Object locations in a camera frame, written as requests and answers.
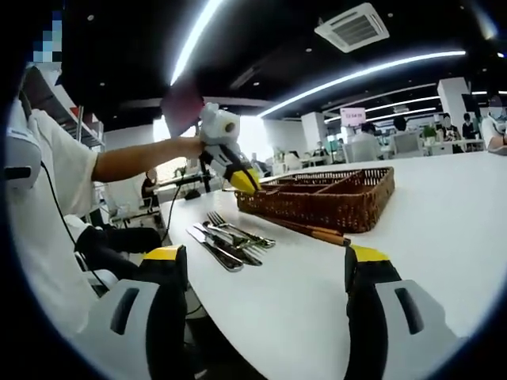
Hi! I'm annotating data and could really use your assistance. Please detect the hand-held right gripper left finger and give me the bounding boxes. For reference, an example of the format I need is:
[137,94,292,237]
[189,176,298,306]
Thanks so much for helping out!
[74,244,189,380]

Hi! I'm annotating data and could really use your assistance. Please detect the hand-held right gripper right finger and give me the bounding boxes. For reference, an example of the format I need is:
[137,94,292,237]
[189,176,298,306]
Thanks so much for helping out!
[344,244,471,380]

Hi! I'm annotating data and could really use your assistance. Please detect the brown wicker storage basket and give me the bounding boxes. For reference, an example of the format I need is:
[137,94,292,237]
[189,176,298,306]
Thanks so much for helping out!
[236,165,396,234]

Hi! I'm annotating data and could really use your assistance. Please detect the steel table knife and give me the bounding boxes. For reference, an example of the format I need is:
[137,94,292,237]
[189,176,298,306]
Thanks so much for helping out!
[185,225,245,274]
[193,222,264,267]

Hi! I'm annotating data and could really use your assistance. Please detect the metal storage shelf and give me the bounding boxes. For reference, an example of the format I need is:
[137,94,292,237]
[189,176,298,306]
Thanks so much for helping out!
[23,65,106,151]

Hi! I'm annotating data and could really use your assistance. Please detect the person's left hand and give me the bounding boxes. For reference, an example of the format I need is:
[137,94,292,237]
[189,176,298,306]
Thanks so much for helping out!
[179,136,206,162]

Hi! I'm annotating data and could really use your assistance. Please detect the black stand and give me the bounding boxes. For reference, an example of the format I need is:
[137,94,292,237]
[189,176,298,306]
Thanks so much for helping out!
[173,157,215,201]

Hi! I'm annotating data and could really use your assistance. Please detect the dark red panel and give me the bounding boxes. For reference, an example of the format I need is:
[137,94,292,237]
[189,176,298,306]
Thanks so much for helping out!
[162,85,205,135]

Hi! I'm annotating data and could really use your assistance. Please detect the person's trousers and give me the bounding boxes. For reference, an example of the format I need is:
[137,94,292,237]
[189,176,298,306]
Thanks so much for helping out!
[74,225,163,286]

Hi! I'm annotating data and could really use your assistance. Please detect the ceiling light strip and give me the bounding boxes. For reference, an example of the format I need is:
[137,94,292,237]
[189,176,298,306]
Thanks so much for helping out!
[261,50,467,118]
[170,0,223,86]

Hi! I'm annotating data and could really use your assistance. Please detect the pink hanging sign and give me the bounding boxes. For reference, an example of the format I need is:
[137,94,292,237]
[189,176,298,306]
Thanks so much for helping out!
[340,106,366,127]

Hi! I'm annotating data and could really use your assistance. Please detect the white ceiling air conditioner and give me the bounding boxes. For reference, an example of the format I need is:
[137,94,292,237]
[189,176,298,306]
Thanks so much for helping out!
[314,2,390,55]

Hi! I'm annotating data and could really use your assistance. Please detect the white chest-worn device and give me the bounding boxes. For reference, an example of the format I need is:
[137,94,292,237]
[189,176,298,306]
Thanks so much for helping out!
[3,125,44,192]

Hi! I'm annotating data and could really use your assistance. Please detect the black device cable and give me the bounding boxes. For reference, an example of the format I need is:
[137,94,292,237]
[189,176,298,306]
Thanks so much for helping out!
[39,160,116,292]

